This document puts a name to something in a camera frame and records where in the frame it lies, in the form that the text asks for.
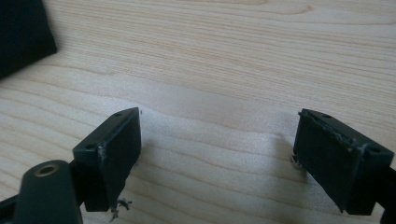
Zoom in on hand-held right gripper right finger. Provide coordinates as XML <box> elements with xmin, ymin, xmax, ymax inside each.
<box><xmin>292</xmin><ymin>107</ymin><xmax>395</xmax><ymax>217</ymax></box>

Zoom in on dark cloth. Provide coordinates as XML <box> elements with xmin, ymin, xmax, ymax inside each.
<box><xmin>0</xmin><ymin>0</ymin><xmax>58</xmax><ymax>80</ymax></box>

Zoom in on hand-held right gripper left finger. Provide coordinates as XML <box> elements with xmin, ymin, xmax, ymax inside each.
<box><xmin>72</xmin><ymin>106</ymin><xmax>143</xmax><ymax>213</ymax></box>

